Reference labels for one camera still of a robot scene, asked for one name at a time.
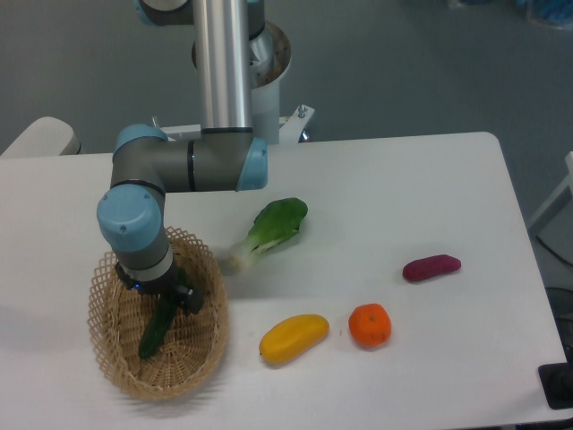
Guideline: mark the beige chair back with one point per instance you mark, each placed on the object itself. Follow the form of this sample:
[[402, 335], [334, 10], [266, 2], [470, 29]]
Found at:
[[45, 137]]

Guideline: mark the green cucumber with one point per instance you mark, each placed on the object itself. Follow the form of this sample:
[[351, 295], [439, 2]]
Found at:
[[160, 321]]

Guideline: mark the purple sweet potato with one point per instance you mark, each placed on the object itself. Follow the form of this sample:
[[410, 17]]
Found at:
[[430, 267]]

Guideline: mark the white furniture at right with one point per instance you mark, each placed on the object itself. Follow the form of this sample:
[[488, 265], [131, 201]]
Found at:
[[554, 203]]

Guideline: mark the woven wicker basket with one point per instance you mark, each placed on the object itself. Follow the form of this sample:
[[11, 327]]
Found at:
[[193, 345]]

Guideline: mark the black device at edge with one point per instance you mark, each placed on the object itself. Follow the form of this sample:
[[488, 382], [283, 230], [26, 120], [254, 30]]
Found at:
[[556, 380]]

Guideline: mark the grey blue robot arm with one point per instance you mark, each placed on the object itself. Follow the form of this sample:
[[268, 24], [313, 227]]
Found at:
[[227, 156]]

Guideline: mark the orange tangerine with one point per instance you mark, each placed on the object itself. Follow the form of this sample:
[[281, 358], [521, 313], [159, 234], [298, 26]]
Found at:
[[370, 325]]

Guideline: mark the yellow mango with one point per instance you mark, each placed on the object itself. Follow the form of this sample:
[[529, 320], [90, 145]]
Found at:
[[292, 337]]

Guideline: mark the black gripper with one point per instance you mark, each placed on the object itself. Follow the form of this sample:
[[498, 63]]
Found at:
[[163, 282]]

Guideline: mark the green bok choy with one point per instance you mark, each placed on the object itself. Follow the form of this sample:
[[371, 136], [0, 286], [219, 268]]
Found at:
[[276, 223]]

